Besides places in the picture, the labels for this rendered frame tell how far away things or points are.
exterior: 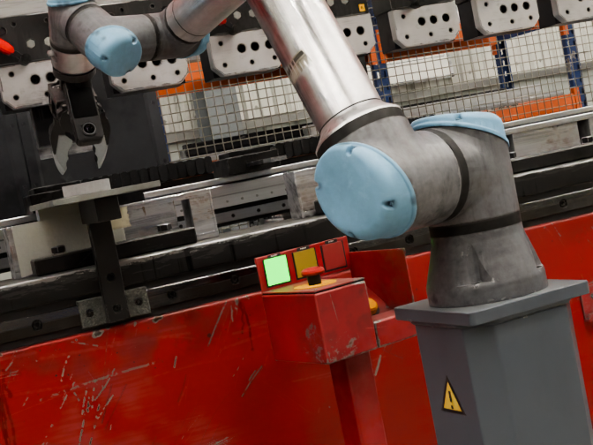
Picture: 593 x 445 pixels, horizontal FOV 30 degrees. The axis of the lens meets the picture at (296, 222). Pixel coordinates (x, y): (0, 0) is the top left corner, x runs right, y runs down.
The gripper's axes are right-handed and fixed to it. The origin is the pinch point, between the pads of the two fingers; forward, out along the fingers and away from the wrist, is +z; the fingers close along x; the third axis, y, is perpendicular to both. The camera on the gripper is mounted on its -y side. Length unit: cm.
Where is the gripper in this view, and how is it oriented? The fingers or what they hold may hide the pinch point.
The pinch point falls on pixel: (81, 168)
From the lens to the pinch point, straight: 199.6
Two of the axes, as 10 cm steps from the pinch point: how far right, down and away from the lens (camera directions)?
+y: -4.0, -6.1, 6.8
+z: -0.9, 7.6, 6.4
